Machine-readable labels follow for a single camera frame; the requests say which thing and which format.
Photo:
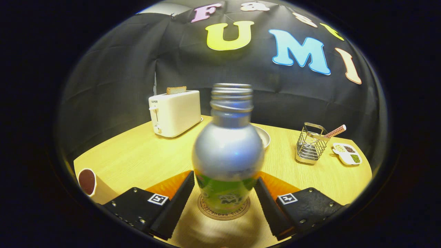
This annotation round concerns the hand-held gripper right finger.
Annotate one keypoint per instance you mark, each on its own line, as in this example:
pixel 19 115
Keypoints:
pixel 272 210

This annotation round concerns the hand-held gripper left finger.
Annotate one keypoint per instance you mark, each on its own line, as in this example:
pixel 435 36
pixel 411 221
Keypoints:
pixel 174 210

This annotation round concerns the round brown coaster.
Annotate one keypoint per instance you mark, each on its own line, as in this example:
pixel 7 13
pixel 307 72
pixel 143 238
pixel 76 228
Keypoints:
pixel 224 216

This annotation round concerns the silver green juice bottle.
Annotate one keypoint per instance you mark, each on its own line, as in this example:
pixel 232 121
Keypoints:
pixel 227 151

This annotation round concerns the wooden table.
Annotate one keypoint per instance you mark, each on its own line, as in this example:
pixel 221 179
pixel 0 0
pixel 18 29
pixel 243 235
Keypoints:
pixel 137 162

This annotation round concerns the small white plate with food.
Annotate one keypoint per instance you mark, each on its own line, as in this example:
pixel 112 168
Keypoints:
pixel 265 137

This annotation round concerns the white divided dish with beans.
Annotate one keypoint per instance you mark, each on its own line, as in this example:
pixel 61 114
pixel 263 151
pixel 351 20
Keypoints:
pixel 346 154

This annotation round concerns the white toaster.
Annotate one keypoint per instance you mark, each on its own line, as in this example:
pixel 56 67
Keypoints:
pixel 175 113

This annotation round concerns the striped paper straw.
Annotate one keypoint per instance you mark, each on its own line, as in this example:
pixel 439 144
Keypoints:
pixel 336 131

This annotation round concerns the bread slice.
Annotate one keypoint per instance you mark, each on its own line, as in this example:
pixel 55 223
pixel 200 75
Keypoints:
pixel 176 90

